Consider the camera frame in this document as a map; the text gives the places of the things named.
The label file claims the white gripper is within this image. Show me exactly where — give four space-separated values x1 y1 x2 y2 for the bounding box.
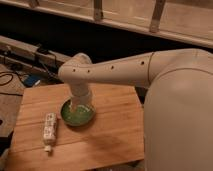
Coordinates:
69 83 92 109

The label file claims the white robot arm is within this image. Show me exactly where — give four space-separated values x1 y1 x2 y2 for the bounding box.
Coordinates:
58 48 213 171

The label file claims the green ceramic bowl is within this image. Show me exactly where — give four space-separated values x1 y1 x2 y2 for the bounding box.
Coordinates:
61 100 95 127

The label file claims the wooden table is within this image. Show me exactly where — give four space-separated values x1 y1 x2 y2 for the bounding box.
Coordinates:
5 84 144 171

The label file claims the black power adapter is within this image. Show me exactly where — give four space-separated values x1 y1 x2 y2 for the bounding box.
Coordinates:
36 46 50 55

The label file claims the black cable on floor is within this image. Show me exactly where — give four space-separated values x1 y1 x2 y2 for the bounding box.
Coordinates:
0 71 24 97

